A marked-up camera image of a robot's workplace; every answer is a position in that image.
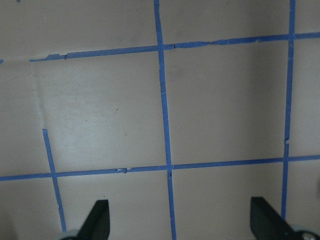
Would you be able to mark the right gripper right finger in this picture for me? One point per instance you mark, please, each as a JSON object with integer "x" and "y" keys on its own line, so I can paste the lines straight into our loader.
{"x": 266, "y": 223}

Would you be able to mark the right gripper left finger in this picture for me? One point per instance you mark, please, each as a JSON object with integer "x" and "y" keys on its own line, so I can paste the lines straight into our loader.
{"x": 97, "y": 224}

